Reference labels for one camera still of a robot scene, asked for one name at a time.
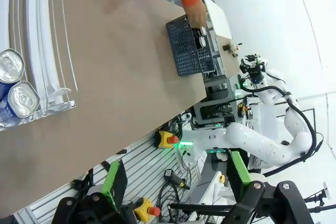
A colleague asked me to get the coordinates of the yellow emergency stop button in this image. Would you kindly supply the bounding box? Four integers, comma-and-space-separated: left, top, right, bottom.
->
156, 130, 180, 150
134, 198, 161, 221

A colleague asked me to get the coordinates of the person's left hand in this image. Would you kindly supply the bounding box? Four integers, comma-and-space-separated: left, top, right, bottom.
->
186, 0, 208, 29

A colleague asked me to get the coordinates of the black yellow handheld controller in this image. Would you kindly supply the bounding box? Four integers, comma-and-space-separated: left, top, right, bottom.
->
163, 169, 191, 190

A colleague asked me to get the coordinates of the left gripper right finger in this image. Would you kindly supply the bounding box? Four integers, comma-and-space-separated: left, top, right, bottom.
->
223, 150, 316, 224

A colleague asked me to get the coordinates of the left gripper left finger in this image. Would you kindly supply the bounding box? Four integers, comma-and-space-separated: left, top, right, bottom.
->
51, 158, 129, 224

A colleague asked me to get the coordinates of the grey plastic basket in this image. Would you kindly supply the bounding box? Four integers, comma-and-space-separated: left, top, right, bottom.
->
165, 14, 214, 77

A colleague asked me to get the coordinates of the white side table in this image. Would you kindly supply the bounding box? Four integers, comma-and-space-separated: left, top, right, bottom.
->
201, 0, 234, 40

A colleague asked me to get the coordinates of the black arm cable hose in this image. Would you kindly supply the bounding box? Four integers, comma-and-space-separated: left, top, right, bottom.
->
243, 84, 324, 178

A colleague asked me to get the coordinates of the black tripod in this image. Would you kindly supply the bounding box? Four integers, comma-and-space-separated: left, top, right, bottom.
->
301, 181, 332, 215

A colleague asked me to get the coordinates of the blue drink can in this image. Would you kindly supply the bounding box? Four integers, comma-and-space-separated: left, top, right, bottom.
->
0, 80, 41, 125
0, 48, 26, 104

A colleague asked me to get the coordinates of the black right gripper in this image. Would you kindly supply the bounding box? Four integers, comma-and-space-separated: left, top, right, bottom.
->
240, 54, 265, 83

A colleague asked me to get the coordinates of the white can dispenser rack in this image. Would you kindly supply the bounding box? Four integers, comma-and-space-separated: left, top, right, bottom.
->
0, 0, 79, 131

